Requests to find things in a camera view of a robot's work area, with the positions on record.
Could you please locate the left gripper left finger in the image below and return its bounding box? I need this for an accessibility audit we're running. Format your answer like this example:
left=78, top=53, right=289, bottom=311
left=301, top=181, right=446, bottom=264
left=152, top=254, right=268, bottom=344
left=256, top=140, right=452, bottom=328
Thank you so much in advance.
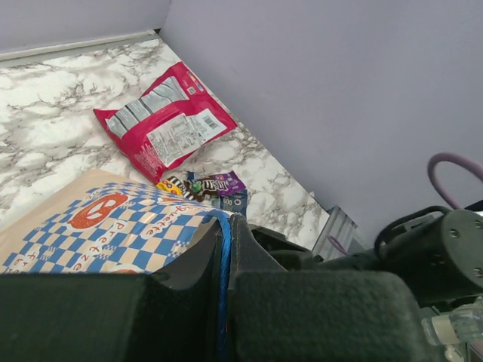
left=1, top=222, right=222, bottom=361

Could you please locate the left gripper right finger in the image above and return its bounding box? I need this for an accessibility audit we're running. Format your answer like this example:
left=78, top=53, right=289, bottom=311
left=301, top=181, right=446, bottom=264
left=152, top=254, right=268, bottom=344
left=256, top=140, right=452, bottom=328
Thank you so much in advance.
left=229, top=216, right=434, bottom=361

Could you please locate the blue checkered paper bag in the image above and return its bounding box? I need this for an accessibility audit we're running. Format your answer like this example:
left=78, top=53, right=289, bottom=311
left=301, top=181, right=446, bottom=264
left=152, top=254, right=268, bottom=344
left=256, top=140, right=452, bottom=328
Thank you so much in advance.
left=1, top=170, right=232, bottom=361

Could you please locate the blue Kettle chips bag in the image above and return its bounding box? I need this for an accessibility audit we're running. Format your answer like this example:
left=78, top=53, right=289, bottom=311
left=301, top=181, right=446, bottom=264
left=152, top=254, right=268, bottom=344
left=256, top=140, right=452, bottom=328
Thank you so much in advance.
left=199, top=190, right=248, bottom=216

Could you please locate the yellow M&M candy pack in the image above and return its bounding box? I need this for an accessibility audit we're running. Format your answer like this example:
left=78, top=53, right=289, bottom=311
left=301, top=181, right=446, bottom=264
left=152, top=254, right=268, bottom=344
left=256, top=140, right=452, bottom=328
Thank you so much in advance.
left=156, top=176, right=185, bottom=197

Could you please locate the brown chocolate candy pack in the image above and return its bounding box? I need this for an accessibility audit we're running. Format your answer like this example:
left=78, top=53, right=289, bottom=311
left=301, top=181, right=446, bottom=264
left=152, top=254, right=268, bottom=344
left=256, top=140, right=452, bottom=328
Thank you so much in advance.
left=183, top=171, right=247, bottom=201

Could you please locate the pink snack bag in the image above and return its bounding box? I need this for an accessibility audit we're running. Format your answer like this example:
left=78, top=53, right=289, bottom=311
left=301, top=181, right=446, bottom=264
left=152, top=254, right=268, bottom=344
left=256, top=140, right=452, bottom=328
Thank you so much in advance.
left=93, top=62, right=237, bottom=184

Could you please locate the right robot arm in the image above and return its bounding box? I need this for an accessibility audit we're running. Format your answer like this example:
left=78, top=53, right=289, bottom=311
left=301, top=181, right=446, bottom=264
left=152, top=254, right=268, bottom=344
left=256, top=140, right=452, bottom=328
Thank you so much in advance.
left=251, top=206, right=482, bottom=307

